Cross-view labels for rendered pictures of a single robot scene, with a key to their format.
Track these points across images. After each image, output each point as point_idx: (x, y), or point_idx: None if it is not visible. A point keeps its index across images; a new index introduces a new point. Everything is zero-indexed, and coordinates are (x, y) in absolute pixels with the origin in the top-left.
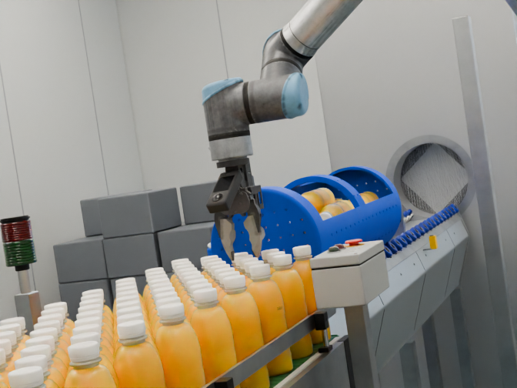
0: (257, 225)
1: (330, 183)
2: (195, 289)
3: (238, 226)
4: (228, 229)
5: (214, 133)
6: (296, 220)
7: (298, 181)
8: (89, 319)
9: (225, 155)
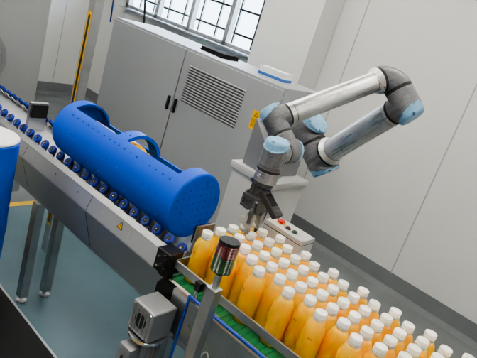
0: (264, 217)
1: (151, 141)
2: (348, 285)
3: (189, 194)
4: (253, 220)
5: (275, 172)
6: (214, 192)
7: (136, 138)
8: (400, 330)
9: (275, 184)
